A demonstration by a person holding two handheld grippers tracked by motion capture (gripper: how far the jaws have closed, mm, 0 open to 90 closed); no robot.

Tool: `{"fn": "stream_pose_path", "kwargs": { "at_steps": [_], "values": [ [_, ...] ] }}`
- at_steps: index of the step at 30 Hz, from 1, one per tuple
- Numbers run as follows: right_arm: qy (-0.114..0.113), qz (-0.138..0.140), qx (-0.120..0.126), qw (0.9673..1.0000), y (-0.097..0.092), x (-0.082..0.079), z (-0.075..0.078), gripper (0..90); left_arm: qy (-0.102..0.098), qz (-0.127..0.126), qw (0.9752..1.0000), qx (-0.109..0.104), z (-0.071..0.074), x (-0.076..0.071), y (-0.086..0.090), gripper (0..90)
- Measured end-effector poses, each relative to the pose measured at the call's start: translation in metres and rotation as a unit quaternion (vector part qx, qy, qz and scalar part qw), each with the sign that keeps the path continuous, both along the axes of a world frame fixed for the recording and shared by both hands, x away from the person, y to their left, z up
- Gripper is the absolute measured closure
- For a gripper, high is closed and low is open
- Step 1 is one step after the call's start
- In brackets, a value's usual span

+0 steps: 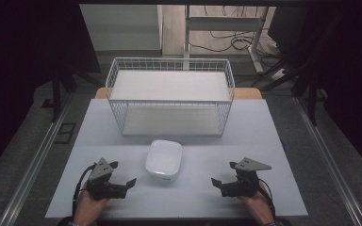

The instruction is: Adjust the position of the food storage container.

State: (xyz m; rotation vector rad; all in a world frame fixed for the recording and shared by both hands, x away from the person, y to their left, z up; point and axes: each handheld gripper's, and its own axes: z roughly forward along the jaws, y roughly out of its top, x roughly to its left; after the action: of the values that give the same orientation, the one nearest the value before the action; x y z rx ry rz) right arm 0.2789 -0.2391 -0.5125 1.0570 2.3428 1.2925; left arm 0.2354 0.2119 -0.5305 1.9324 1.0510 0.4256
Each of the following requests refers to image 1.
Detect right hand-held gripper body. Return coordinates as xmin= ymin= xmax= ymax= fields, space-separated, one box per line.
xmin=221 ymin=156 xmax=272 ymax=198

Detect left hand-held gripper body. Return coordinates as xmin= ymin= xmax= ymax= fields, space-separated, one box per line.
xmin=86 ymin=157 xmax=128 ymax=201

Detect white rectangular dish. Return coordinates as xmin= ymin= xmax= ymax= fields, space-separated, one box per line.
xmin=144 ymin=139 xmax=183 ymax=182

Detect white wire basket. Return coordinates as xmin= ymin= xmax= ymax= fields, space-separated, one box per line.
xmin=105 ymin=56 xmax=236 ymax=137

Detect person's right hand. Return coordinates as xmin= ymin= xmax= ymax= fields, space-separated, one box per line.
xmin=239 ymin=181 xmax=276 ymax=222

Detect person's left hand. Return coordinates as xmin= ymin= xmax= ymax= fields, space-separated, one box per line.
xmin=74 ymin=187 xmax=109 ymax=222

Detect pale grey table cover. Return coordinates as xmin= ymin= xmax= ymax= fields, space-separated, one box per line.
xmin=44 ymin=98 xmax=309 ymax=219

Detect black floor plate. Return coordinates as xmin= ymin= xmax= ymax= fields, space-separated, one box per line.
xmin=54 ymin=121 xmax=77 ymax=145

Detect wooden table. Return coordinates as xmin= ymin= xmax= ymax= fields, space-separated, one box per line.
xmin=93 ymin=87 xmax=263 ymax=101

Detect black metal stand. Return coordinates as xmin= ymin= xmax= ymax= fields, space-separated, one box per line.
xmin=290 ymin=60 xmax=329 ymax=127
xmin=50 ymin=65 xmax=104 ymax=123

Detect white power strip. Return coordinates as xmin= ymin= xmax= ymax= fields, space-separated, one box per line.
xmin=268 ymin=68 xmax=288 ymax=82

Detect white cabinet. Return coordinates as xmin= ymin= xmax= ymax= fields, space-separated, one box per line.
xmin=79 ymin=4 xmax=164 ymax=52

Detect dark curtain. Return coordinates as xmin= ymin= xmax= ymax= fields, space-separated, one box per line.
xmin=0 ymin=0 xmax=102 ymax=183
xmin=267 ymin=0 xmax=362 ymax=174

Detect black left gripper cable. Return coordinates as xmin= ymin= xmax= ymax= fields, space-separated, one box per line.
xmin=72 ymin=163 xmax=98 ymax=218

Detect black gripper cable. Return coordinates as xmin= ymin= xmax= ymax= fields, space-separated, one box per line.
xmin=72 ymin=163 xmax=98 ymax=218
xmin=257 ymin=178 xmax=276 ymax=218

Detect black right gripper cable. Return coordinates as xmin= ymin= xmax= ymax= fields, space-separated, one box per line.
xmin=257 ymin=178 xmax=276 ymax=218

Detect metal floor rail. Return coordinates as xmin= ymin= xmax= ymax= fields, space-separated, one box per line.
xmin=291 ymin=95 xmax=362 ymax=226
xmin=0 ymin=93 xmax=74 ymax=226

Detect black floor cables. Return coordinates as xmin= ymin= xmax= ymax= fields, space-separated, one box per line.
xmin=188 ymin=5 xmax=281 ymax=60

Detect white desk frame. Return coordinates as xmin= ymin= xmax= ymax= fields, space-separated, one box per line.
xmin=183 ymin=4 xmax=270 ymax=74

